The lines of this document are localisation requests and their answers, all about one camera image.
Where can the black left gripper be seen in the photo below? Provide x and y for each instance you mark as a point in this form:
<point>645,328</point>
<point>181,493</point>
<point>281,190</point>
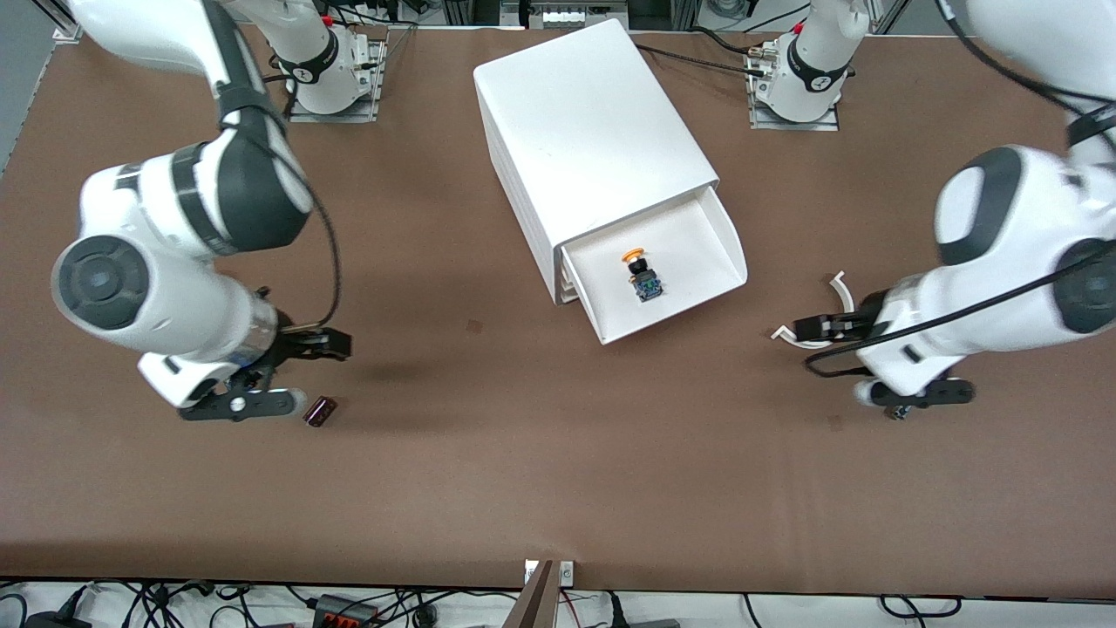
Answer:
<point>859,324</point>

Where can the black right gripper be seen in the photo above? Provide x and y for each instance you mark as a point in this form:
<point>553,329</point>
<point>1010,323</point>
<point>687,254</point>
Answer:
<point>290,343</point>

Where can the yellow push button switch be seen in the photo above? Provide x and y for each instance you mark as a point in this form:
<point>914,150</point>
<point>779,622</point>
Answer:
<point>645,281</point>

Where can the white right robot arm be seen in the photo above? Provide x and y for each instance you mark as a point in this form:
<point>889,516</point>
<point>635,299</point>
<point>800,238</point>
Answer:
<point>174,288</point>

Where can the white drawer cabinet shell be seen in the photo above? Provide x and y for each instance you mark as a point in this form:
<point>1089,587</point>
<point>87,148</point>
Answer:
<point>584,113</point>

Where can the white curved plastic strip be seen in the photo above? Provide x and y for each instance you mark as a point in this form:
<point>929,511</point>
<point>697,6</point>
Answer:
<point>847,295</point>

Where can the purple cylindrical capacitor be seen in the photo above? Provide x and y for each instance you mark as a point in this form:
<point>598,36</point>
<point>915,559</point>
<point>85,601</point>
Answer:
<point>319,412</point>

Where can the small blue potentiometer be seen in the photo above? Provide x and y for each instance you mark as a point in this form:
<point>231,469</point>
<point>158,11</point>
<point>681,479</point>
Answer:
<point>898,413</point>

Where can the black power strip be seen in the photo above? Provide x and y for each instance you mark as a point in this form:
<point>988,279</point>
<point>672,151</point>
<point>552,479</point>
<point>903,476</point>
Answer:
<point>344,610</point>

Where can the black power adapter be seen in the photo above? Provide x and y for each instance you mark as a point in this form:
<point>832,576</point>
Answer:
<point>57,621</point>

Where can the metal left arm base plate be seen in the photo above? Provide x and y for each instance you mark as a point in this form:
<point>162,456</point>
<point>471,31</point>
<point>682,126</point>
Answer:
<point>793,126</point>

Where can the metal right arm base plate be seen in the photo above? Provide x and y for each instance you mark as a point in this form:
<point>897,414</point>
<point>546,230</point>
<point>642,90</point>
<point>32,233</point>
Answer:
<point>377,87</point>

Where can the wooden post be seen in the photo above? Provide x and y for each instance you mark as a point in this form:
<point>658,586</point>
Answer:
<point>534,602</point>

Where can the white table edge bracket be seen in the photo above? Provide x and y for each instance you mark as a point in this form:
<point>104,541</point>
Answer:
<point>567,572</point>

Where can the aluminium frame structure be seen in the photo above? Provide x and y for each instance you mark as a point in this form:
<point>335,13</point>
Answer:
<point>567,13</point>

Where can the metal table corner bracket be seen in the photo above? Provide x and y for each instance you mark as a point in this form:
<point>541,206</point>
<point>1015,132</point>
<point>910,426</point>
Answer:
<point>63,33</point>

